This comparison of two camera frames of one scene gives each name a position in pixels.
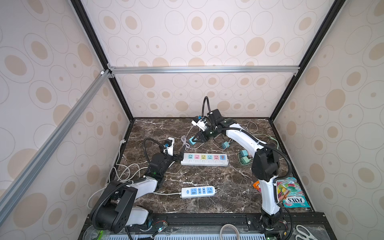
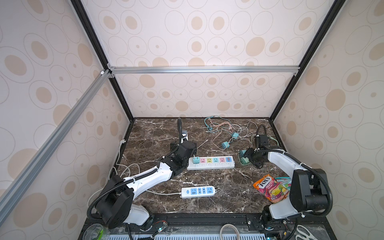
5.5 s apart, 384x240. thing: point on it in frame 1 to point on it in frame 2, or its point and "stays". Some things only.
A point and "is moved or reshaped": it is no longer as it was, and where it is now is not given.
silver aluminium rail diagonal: x=20 y=181 stays
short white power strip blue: x=196 y=192 stays
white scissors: x=310 y=237 stays
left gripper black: x=173 y=159 to x=194 y=149
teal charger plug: x=191 y=141 is moved or reshaped
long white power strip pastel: x=202 y=159 is moved or reshaped
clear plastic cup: x=92 y=233 stays
